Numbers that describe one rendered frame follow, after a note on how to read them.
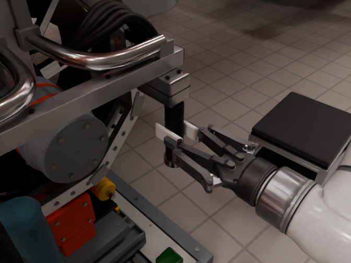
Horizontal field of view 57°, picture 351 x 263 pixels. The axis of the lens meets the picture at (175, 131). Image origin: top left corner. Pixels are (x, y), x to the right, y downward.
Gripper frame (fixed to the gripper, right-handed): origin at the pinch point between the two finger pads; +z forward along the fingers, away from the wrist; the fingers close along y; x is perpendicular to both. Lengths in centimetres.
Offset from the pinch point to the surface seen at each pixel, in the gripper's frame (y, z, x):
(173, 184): 42, 41, -83
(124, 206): 13, 43, -75
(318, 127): 88, -1, -49
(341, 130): 92, -10, -49
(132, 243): 1, 23, -67
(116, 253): -5, 25, -68
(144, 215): 17, 34, -76
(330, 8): 341, 94, -82
